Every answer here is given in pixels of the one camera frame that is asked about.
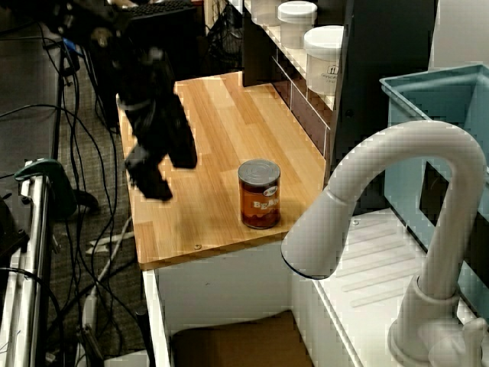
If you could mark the teal plastic bin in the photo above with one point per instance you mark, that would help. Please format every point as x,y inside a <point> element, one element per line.
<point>405,114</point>

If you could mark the dark tiled backsplash shelf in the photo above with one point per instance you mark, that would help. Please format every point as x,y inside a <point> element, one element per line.
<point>305,114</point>

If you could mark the black equipment box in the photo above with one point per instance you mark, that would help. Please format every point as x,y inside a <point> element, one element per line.
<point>9,229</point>

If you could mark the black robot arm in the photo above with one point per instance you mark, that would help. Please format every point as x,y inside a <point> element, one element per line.
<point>95,23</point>

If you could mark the white lidded plastic jar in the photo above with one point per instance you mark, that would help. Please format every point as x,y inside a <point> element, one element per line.
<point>322,61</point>
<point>296,23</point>
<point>265,11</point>

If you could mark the silver aluminium frame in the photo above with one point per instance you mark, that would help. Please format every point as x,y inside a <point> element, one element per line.
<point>36,229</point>

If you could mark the black narrow side panel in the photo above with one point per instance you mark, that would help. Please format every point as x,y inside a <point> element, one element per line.
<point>256,57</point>

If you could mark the white toy sink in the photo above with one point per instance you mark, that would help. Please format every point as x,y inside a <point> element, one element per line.
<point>229,283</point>

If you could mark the red-filled glass jar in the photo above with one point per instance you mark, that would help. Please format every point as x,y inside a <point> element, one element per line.
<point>260,202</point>

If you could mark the curved toy faucet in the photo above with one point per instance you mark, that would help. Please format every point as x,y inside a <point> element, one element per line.
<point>466,160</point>

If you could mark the small countertop screw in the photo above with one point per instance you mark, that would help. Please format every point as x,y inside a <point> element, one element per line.
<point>197,247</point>

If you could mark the black computer keyboard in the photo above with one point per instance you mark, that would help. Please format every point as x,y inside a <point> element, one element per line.
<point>160,9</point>

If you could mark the black computer case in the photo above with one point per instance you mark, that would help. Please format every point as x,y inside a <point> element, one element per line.
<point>185,46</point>

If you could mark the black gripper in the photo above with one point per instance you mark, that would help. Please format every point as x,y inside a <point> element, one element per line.
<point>153,126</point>

